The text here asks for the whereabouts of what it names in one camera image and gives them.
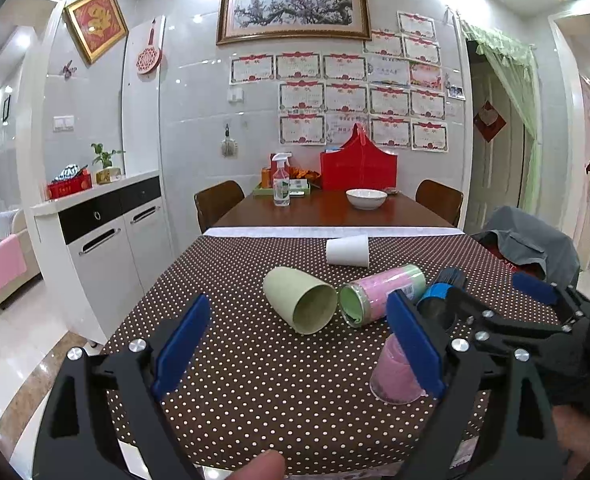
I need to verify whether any pink clear plastic cup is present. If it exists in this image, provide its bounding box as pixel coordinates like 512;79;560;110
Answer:
370;335;426;404

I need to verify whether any blue black cup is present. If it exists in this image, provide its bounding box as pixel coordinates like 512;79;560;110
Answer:
417;268;468;332

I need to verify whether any pink green clear cup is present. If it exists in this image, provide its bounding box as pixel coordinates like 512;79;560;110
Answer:
338;264;426;327

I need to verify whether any white paper cup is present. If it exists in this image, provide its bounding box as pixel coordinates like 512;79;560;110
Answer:
325;235;370;268

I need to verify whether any pale green plastic cup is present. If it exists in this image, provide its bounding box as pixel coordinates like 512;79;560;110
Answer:
263;266;337;335

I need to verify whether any person's left hand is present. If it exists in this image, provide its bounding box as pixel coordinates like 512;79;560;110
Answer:
227;450;286;480

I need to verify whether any grey jacket on chair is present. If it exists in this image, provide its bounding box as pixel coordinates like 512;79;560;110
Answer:
472;206;580;287

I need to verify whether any wooden chair right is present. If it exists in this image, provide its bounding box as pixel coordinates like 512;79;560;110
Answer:
414;179;463;226

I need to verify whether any wooden chair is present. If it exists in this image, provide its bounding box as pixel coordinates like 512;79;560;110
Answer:
194;180;244;233
414;179;463;226

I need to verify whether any white black sideboard cabinet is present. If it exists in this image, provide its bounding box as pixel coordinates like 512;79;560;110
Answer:
28;170;173;344

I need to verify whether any pink cloth on sofa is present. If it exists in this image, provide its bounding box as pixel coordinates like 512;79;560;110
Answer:
0;234;27;290

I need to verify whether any white ceramic bowl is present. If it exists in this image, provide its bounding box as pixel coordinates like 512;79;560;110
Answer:
345;188;387;210

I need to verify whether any red diamond door decoration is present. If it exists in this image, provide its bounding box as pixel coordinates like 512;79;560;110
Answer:
473;101;507;143

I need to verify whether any red gift bag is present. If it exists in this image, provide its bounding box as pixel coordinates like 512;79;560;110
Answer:
320;122;397;191

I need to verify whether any red box on cabinet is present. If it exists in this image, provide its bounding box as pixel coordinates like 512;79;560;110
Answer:
46;165;92;200

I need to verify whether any small potted plant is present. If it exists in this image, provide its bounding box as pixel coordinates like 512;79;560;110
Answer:
91;143;124;185

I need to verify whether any wooden chair left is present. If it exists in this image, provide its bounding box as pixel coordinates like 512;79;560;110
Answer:
194;180;244;233

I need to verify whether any green tray on table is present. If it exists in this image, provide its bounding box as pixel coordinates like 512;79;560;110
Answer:
253;179;311;197

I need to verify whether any green door curtain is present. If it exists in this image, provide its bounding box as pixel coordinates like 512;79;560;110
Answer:
457;14;544;214

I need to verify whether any clear spray bottle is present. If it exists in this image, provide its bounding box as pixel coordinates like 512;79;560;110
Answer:
272;153;291;207

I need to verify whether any gold framed red picture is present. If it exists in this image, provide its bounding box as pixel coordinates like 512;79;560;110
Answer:
64;0;129;65

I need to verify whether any framed blossom painting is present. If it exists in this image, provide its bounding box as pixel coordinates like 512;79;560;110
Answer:
216;0;372;46

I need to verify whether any red round wall ornament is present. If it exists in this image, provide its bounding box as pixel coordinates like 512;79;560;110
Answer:
135;21;161;75

